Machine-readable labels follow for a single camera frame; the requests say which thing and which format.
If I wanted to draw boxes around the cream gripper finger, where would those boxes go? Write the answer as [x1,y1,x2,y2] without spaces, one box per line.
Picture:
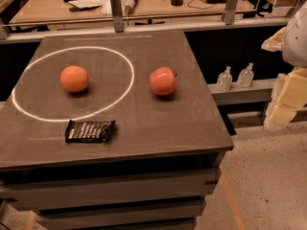
[264,67,307,131]
[261,27,286,52]

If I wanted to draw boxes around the orange fruit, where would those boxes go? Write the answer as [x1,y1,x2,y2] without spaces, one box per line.
[60,65,88,93]

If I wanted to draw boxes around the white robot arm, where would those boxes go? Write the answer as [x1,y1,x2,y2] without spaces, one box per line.
[261,2,307,130]

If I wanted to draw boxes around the clear plastic bottle right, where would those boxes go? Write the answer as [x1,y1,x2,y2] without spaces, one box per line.
[237,62,254,87]

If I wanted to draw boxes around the clear plastic bottle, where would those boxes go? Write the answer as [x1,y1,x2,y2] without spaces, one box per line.
[237,62,254,87]
[217,66,232,91]

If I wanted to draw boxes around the clear plastic bottle left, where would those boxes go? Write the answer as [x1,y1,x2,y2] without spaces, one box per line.
[217,66,232,91]

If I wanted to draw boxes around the red apple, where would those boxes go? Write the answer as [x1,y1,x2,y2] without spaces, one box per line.
[150,67,177,96]

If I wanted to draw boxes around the grey cylindrical tool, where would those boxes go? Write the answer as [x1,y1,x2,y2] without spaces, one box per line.
[124,0,138,14]

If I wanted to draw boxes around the white paper sheets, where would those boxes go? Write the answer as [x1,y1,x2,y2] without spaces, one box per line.
[69,0,104,9]

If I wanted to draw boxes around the dark drawer cabinet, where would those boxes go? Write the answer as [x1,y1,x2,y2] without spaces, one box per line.
[0,151,226,230]

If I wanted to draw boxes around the grey metal post right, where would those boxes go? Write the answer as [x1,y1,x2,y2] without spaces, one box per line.
[223,0,239,25]

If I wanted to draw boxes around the grey metal post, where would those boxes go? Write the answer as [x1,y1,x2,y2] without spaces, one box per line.
[223,0,239,25]
[110,0,124,33]

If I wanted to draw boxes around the grey metal post left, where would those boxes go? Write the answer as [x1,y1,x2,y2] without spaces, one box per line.
[110,0,124,33]

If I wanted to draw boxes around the white circle tape ring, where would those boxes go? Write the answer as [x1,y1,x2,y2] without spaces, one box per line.
[11,45,135,124]

